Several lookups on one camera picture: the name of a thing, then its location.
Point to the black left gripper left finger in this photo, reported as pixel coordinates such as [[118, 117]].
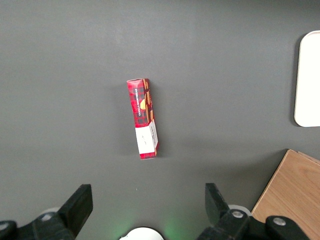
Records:
[[77, 207]]

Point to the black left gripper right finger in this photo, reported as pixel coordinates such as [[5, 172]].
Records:
[[215, 205]]

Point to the red plaid cookie box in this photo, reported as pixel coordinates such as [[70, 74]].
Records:
[[143, 140]]

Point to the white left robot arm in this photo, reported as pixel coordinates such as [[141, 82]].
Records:
[[142, 234]]

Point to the cream plastic tray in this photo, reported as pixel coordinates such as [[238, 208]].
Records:
[[308, 82]]

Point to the wooden drawer cabinet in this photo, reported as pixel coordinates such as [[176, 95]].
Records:
[[295, 185]]

